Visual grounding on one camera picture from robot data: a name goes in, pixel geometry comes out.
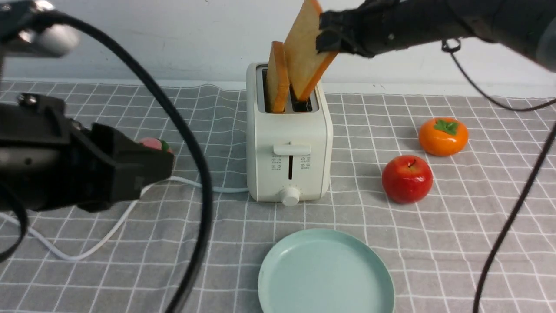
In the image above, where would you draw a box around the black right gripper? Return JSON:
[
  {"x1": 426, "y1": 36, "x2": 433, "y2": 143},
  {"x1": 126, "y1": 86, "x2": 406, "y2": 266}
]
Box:
[{"x1": 315, "y1": 0, "x2": 400, "y2": 59}]

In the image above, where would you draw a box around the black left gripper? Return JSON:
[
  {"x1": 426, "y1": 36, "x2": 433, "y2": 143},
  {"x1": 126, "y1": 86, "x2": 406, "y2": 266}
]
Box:
[{"x1": 0, "y1": 93, "x2": 174, "y2": 212}]

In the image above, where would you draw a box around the toast slice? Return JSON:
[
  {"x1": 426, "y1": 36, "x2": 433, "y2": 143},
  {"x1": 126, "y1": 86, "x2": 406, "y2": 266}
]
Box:
[
  {"x1": 284, "y1": 0, "x2": 337, "y2": 101},
  {"x1": 266, "y1": 41, "x2": 290, "y2": 113}
]

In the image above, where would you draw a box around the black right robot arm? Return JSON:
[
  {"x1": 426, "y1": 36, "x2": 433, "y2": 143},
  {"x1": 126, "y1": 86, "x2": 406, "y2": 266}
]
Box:
[{"x1": 316, "y1": 0, "x2": 556, "y2": 72}]

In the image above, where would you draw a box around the white two-slot toaster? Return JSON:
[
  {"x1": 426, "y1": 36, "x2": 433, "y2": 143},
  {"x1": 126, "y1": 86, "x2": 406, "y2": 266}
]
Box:
[{"x1": 246, "y1": 62, "x2": 334, "y2": 206}]

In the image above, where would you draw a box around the pink peach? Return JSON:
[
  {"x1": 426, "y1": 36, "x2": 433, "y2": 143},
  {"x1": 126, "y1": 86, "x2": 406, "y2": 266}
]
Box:
[{"x1": 138, "y1": 137, "x2": 173, "y2": 154}]

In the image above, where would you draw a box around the orange persimmon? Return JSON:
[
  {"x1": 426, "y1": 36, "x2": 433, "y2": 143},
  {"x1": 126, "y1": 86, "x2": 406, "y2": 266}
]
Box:
[{"x1": 418, "y1": 117, "x2": 469, "y2": 157}]

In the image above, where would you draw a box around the red apple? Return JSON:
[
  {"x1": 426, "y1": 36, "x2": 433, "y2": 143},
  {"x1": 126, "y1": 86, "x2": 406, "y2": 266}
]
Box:
[{"x1": 381, "y1": 155, "x2": 434, "y2": 204}]

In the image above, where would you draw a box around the grey checked tablecloth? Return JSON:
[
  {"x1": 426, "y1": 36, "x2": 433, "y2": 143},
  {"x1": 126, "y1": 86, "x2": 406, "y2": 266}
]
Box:
[{"x1": 0, "y1": 82, "x2": 556, "y2": 313}]

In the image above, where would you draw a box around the light green round plate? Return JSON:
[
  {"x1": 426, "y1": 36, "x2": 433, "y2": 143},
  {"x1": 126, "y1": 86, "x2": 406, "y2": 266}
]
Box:
[{"x1": 258, "y1": 228, "x2": 396, "y2": 313}]

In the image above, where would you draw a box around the white toaster power cord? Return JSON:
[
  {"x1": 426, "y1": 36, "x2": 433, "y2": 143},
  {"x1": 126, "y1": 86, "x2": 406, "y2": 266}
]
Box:
[{"x1": 0, "y1": 176, "x2": 249, "y2": 262}]

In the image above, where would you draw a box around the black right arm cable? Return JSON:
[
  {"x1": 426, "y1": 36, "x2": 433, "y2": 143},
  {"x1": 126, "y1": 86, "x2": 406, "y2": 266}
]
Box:
[{"x1": 441, "y1": 38, "x2": 556, "y2": 313}]

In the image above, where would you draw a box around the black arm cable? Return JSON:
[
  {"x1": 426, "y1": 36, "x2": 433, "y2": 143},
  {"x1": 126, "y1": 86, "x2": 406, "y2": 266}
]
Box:
[
  {"x1": 0, "y1": 13, "x2": 214, "y2": 313},
  {"x1": 441, "y1": 38, "x2": 556, "y2": 313}
]

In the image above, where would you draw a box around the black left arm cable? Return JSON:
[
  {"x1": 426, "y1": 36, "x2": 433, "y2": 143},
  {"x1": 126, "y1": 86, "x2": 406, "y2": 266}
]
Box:
[{"x1": 0, "y1": 13, "x2": 214, "y2": 313}]

